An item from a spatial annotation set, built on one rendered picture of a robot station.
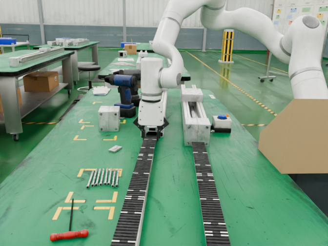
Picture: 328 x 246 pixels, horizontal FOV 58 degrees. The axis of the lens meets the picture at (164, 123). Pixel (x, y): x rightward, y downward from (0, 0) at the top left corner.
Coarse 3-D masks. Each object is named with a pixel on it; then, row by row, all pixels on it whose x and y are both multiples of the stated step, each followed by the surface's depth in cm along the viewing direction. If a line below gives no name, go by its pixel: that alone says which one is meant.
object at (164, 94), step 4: (164, 92) 176; (164, 96) 167; (164, 100) 158; (164, 104) 149; (164, 108) 142; (164, 112) 137; (164, 116) 140; (144, 128) 128; (148, 128) 128; (152, 128) 131; (156, 128) 128; (148, 132) 133; (152, 132) 133; (156, 132) 133
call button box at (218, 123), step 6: (216, 120) 134; (222, 120) 135; (228, 120) 135; (210, 126) 139; (216, 126) 135; (222, 126) 135; (228, 126) 135; (216, 132) 136; (222, 132) 136; (228, 132) 136
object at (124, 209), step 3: (123, 207) 73; (126, 207) 73; (129, 207) 73; (132, 207) 73; (135, 207) 73; (138, 207) 73; (141, 207) 73; (123, 210) 72; (126, 210) 72; (129, 210) 72; (132, 210) 72; (135, 210) 72; (138, 210) 72; (141, 210) 72
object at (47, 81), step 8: (128, 48) 482; (136, 48) 484; (32, 72) 486; (40, 72) 489; (48, 72) 491; (56, 72) 495; (24, 80) 450; (32, 80) 451; (40, 80) 452; (48, 80) 453; (56, 80) 494; (24, 88) 454; (32, 88) 455; (40, 88) 456; (48, 88) 457; (0, 96) 339; (0, 104) 342; (0, 112) 345
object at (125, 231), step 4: (116, 228) 65; (120, 228) 65; (124, 228) 65; (128, 228) 65; (132, 228) 65; (136, 228) 65; (116, 232) 64; (120, 232) 64; (124, 232) 64; (128, 232) 64; (132, 232) 64; (136, 232) 64
